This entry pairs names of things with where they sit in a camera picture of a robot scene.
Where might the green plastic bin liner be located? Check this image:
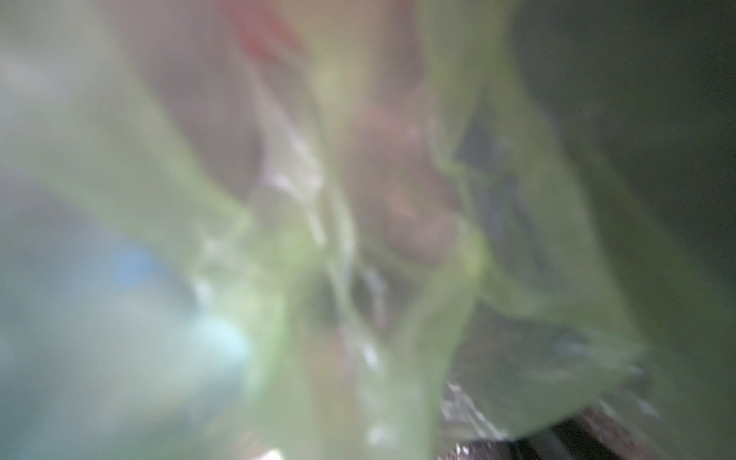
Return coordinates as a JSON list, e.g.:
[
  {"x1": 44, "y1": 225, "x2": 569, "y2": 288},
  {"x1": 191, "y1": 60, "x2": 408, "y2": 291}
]
[{"x1": 1, "y1": 1, "x2": 735, "y2": 459}]

